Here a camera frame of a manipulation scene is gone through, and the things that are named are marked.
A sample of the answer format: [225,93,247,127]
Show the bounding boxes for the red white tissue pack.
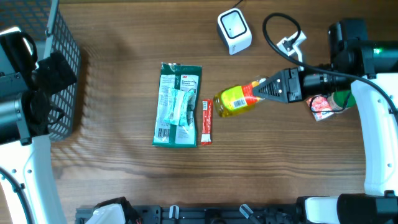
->
[306,95,334,121]

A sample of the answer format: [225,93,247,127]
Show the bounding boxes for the green lid plastic jar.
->
[327,90,356,113]

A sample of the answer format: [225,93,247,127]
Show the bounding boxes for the yellow Vim liquid bottle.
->
[213,77,267,118]

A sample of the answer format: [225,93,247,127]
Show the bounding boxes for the red sachet stick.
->
[201,99,213,146]

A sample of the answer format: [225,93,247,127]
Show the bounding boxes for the green 3M gloves packet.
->
[152,63,202,148]

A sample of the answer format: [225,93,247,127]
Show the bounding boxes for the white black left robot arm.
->
[1,27,77,223]

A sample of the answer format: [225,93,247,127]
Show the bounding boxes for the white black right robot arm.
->
[252,19,397,223]

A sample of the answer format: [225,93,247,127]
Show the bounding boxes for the white barcode scanner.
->
[217,7,252,55]

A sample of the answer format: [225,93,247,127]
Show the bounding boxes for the dark grey plastic basket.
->
[1,1,81,145]

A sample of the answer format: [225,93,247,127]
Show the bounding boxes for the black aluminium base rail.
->
[75,198,303,224]

